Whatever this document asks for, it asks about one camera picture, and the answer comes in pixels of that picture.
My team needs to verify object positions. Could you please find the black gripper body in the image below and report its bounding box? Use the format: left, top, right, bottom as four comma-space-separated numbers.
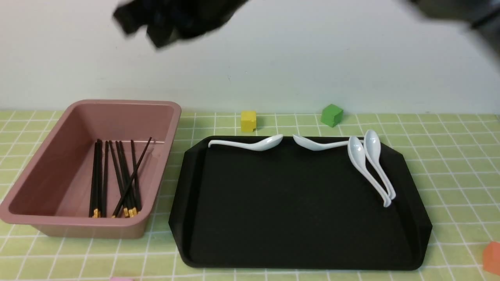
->
112, 0, 247, 49

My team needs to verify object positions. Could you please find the yellow cube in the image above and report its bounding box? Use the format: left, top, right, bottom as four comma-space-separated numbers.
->
240, 110, 257, 133

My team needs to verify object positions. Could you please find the black chopstick in bin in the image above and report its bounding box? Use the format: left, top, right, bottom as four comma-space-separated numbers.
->
89, 142, 99, 217
102, 141, 109, 212
119, 141, 137, 217
96, 139, 102, 218
108, 140, 130, 218
114, 141, 133, 218

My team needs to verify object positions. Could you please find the white spoon far left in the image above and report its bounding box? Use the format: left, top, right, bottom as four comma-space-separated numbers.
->
207, 135, 284, 152

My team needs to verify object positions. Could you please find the white spoon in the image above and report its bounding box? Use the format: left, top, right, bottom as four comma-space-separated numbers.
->
293, 135, 348, 151
207, 135, 284, 152
348, 136, 392, 208
364, 130, 396, 200

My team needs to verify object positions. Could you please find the white spoon centre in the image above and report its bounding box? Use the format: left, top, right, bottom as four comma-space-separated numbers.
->
293, 135, 348, 151

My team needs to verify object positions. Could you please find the green cube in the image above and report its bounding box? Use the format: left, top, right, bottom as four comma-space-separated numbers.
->
320, 104, 344, 128

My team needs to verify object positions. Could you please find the pink plastic bin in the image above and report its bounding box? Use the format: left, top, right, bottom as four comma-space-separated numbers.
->
1, 100, 182, 239

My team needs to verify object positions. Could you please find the black serving tray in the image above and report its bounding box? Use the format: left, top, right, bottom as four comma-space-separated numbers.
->
168, 136, 433, 270

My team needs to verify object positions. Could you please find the white spoon right front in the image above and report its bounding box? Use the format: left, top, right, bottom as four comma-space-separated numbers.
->
348, 136, 392, 208

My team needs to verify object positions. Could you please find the white spoon right rear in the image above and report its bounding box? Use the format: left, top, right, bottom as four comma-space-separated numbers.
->
364, 130, 396, 200

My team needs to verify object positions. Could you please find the pink block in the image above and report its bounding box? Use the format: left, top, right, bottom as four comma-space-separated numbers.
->
109, 276, 134, 281

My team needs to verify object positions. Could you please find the orange block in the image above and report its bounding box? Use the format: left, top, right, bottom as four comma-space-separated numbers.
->
482, 241, 500, 276

